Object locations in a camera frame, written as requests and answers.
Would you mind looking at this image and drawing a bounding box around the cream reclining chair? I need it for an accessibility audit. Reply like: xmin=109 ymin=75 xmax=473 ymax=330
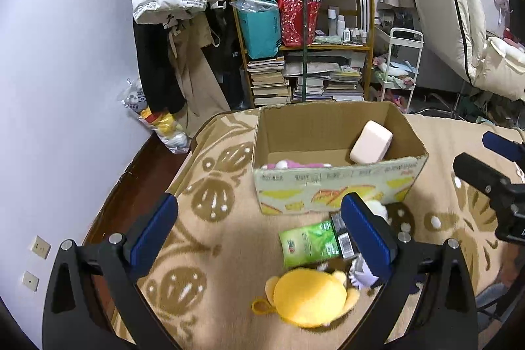
xmin=414 ymin=0 xmax=524 ymax=101

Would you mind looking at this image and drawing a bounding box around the black cigarette box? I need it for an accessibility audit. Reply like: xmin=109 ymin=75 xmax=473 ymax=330
xmin=330 ymin=211 xmax=358 ymax=260

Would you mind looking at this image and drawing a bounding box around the open cardboard box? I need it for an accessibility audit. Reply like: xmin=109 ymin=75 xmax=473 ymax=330
xmin=252 ymin=101 xmax=429 ymax=215

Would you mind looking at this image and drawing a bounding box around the wooden bookshelf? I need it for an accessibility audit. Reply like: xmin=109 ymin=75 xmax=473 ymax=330
xmin=220 ymin=0 xmax=376 ymax=107

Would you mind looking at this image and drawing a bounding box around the white wall socket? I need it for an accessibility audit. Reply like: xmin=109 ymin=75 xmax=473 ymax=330
xmin=21 ymin=271 xmax=39 ymax=292
xmin=30 ymin=236 xmax=51 ymax=259

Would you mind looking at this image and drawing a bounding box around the yellow bear plush toy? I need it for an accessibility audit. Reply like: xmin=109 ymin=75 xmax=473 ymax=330
xmin=251 ymin=268 xmax=360 ymax=329

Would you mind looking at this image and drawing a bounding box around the pink white plush toy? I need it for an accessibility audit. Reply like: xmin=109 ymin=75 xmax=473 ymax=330
xmin=261 ymin=159 xmax=332 ymax=171

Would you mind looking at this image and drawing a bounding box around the lower white wall socket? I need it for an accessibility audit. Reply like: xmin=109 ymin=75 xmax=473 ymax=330
xmin=21 ymin=271 xmax=39 ymax=292

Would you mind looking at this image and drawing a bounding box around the upper white wall socket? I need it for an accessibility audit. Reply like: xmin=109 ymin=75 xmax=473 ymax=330
xmin=30 ymin=236 xmax=51 ymax=259

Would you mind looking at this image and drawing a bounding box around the teal bag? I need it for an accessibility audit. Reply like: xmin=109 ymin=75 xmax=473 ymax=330
xmin=231 ymin=0 xmax=281 ymax=59

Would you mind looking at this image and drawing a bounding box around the pink swirl marshmallow cushion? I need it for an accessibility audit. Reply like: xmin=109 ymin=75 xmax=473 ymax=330
xmin=350 ymin=121 xmax=393 ymax=164

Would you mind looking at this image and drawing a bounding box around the white yellow small plush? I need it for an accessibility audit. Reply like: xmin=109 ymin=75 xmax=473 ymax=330
xmin=365 ymin=200 xmax=389 ymax=222

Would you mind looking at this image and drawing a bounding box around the beige brown patterned blanket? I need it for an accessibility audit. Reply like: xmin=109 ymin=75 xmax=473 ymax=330
xmin=85 ymin=109 xmax=525 ymax=350

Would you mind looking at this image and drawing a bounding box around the white metal cart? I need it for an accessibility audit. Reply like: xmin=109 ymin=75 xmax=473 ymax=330
xmin=373 ymin=26 xmax=425 ymax=113

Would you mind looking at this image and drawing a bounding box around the red gift bag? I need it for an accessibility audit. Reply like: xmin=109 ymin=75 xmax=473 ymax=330
xmin=278 ymin=0 xmax=321 ymax=48

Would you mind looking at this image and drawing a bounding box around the stack of books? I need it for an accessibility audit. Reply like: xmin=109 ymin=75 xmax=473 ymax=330
xmin=246 ymin=56 xmax=292 ymax=107

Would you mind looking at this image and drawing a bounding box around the green pole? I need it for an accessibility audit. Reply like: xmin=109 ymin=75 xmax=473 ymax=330
xmin=301 ymin=0 xmax=309 ymax=102

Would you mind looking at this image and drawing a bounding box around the green tissue pack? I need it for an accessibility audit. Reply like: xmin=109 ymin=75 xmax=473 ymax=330
xmin=279 ymin=220 xmax=341 ymax=269

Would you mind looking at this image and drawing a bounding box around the plastic bag of toys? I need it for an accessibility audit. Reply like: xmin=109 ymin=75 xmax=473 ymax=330
xmin=119 ymin=78 xmax=190 ymax=154

